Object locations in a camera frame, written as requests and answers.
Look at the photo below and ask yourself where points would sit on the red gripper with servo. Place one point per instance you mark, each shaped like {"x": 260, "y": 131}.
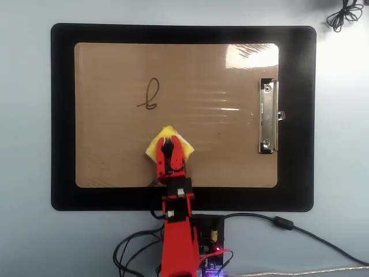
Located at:
{"x": 176, "y": 174}

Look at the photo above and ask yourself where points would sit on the yellow taped sponge with knob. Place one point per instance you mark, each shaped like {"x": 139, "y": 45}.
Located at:
{"x": 167, "y": 131}

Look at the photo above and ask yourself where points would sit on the red robot arm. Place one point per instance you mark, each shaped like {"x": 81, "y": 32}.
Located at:
{"x": 177, "y": 245}

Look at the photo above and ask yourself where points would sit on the black robot base with board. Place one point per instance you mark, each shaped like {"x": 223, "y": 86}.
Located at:
{"x": 210, "y": 225}

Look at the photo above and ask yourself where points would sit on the brown clipboard board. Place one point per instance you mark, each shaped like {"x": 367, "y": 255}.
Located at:
{"x": 115, "y": 130}

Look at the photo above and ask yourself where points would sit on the silver metal clipboard clip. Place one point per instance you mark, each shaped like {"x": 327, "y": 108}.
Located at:
{"x": 268, "y": 115}

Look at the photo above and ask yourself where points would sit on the black rubber mat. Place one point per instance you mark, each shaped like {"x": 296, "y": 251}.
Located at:
{"x": 63, "y": 115}

